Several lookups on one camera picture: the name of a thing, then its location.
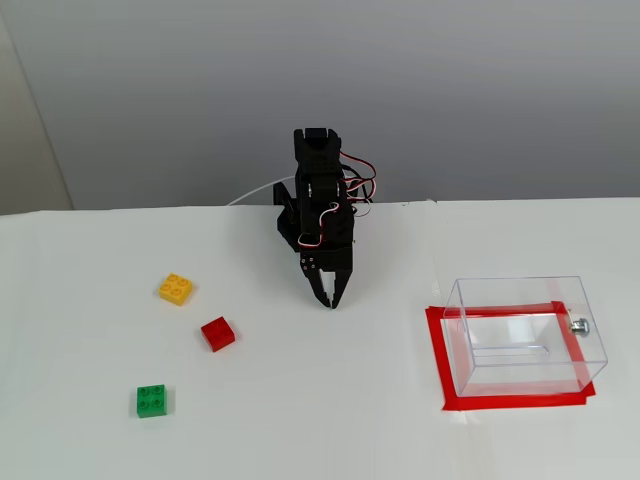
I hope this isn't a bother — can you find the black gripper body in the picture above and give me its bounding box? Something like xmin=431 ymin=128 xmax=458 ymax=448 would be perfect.
xmin=298 ymin=199 xmax=356 ymax=274

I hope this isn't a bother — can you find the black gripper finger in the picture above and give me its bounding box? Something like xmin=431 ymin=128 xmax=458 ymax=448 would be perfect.
xmin=298 ymin=252 xmax=332 ymax=310
xmin=323 ymin=268 xmax=354 ymax=310

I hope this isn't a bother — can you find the red lego brick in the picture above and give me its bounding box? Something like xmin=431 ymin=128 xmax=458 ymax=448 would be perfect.
xmin=200 ymin=316 xmax=237 ymax=354

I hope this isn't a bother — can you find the yellow lego brick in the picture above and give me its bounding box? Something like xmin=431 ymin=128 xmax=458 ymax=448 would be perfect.
xmin=158 ymin=272 xmax=194 ymax=307

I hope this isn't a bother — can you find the green lego brick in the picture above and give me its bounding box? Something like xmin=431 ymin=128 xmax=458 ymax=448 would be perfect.
xmin=135 ymin=383 xmax=176 ymax=419

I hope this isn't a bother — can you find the silver box lock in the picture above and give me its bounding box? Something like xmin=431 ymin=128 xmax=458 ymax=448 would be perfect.
xmin=567 ymin=308 xmax=592 ymax=339

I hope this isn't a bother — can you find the transparent plastic box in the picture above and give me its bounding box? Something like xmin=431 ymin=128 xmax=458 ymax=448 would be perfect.
xmin=442 ymin=275 xmax=609 ymax=399

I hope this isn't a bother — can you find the red tape rectangle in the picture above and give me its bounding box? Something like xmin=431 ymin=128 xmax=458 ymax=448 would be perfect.
xmin=424 ymin=300 xmax=597 ymax=412

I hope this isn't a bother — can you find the red white black servo wire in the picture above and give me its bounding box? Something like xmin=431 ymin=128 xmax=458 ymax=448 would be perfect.
xmin=339 ymin=152 xmax=378 ymax=219
xmin=297 ymin=201 xmax=342 ymax=249

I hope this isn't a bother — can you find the white cable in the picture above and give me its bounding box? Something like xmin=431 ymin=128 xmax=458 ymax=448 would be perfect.
xmin=227 ymin=175 xmax=299 ymax=206

